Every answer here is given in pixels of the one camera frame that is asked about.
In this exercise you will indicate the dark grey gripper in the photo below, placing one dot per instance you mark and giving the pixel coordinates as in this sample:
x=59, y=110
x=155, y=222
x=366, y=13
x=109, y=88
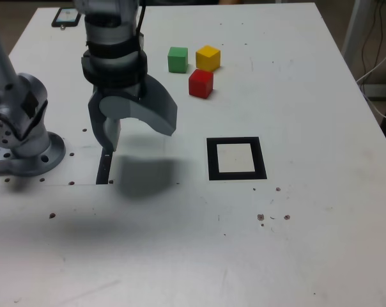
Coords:
x=116, y=91

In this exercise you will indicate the green cube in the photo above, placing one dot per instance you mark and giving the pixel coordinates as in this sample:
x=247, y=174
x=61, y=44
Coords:
x=177, y=60

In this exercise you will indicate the red cube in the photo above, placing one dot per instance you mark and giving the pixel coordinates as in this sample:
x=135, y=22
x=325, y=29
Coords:
x=200, y=85

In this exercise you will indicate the yellow cube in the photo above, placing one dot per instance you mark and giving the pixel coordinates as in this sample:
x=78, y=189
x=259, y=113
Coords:
x=207, y=59

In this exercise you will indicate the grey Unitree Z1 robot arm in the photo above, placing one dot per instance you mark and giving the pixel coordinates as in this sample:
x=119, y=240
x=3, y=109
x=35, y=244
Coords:
x=30, y=150

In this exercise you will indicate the black tape square outline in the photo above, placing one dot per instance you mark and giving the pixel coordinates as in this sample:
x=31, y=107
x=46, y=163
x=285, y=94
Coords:
x=212, y=160

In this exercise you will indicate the black tape strip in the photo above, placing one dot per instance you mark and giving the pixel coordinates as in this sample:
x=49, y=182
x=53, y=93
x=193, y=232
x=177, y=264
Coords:
x=103, y=169

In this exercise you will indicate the black smartphone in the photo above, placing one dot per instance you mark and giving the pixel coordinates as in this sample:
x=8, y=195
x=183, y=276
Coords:
x=62, y=17

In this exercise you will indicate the white metal frame post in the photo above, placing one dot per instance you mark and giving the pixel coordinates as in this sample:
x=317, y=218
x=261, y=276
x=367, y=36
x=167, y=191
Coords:
x=352, y=32

